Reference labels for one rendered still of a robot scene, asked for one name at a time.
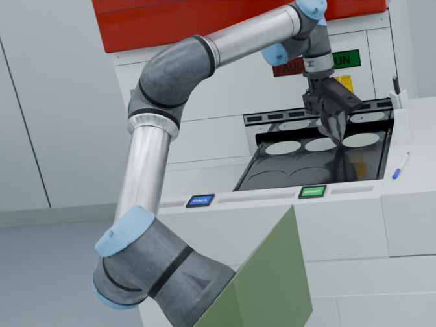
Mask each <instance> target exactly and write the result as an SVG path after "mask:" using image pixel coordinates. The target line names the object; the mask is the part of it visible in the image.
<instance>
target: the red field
mask: <svg viewBox="0 0 436 327"><path fill-rule="evenodd" d="M273 68H274V74H275V76H277V75H286V74H292V73H301V72H303V71H305V70H306V69H305V65H304V59H303V58H299V59H294V60H290V61H288V62H287V63H286V64H281V65H279V66H273Z"/></svg>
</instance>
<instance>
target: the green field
mask: <svg viewBox="0 0 436 327"><path fill-rule="evenodd" d="M332 56H333V62H334V66H333V67H334V68H337V67H347V66H356V65H359V56H358V51H352V52H346V53H337V54H332Z"/></svg>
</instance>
